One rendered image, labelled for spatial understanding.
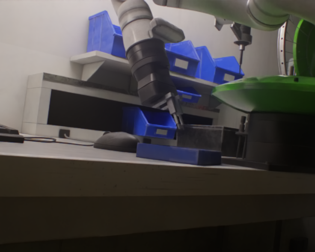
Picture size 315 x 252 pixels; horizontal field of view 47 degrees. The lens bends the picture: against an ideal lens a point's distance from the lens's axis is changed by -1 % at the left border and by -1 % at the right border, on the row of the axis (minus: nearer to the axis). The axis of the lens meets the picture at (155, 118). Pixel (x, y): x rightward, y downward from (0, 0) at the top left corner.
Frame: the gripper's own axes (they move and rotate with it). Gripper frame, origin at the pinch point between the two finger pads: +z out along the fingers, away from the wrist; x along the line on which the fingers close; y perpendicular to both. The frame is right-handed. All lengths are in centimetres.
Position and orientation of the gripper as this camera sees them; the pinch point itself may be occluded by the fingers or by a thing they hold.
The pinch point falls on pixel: (181, 128)
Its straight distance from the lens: 64.9
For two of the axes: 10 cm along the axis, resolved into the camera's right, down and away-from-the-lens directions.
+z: 2.7, 9.1, -3.3
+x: -6.0, -1.1, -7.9
